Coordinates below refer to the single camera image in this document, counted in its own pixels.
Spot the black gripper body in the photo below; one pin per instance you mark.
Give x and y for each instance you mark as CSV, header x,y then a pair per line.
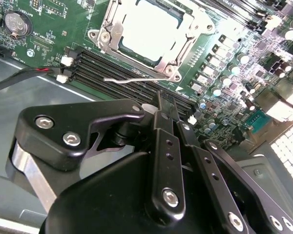
x,y
107,202

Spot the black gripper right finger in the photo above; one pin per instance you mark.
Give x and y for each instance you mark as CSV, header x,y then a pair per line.
x,y
210,168

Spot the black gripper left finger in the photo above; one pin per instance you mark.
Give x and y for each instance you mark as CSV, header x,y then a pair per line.
x,y
63,117

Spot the metal socket cover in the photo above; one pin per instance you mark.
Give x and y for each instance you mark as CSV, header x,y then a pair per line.
x,y
117,34

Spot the silver CPU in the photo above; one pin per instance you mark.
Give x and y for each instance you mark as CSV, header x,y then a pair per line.
x,y
151,29

